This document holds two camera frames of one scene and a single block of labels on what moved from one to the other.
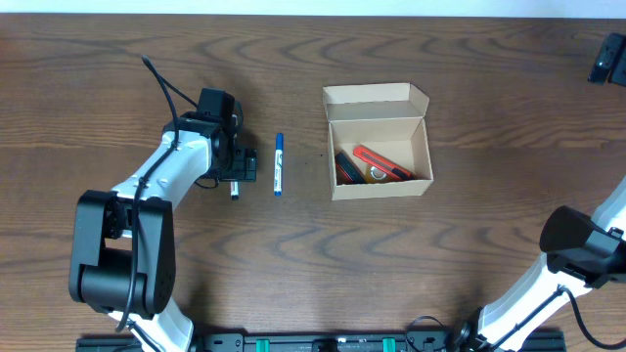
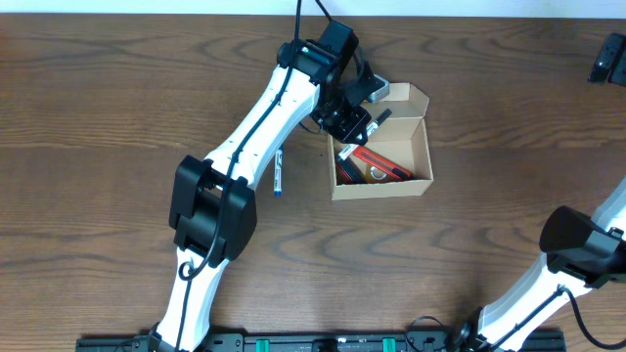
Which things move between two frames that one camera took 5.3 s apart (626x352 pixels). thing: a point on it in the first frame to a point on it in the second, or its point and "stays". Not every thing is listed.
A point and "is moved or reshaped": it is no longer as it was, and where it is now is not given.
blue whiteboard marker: x=278 y=164 stays
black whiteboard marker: x=234 y=190 is moved or reshaped
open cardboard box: x=385 y=120 stays
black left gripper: x=243 y=164 to x=349 y=126
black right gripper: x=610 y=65 stays
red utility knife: x=383 y=162 stays
